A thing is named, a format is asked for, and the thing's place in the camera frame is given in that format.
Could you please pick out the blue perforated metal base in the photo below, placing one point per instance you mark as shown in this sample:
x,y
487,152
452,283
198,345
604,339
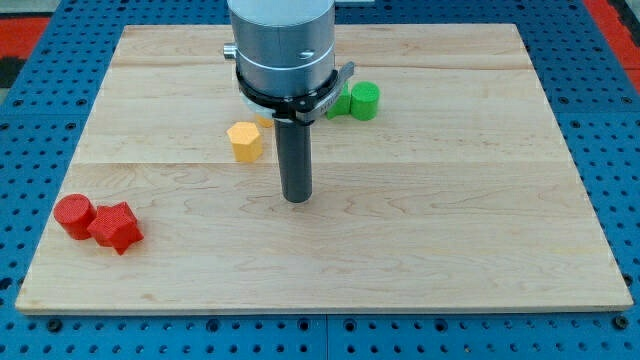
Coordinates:
x,y
55,53

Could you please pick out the light wooden board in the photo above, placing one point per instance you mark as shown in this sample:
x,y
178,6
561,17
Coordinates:
x,y
460,196

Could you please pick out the green cylinder block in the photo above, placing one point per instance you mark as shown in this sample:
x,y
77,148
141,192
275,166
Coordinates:
x,y
365,97

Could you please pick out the red cylinder block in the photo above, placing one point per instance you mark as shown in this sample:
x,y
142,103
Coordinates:
x,y
75,213

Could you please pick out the green block behind clamp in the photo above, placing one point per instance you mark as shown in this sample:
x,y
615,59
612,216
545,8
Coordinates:
x,y
342,104

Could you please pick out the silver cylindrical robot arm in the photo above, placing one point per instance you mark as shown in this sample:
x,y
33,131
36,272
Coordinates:
x,y
282,48

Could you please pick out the yellow hexagon block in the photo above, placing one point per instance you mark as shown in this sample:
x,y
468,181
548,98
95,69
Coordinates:
x,y
246,141

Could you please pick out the red star block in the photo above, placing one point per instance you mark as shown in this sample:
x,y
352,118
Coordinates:
x,y
115,226

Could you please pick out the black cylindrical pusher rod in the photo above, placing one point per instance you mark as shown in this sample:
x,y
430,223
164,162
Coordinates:
x,y
294,158

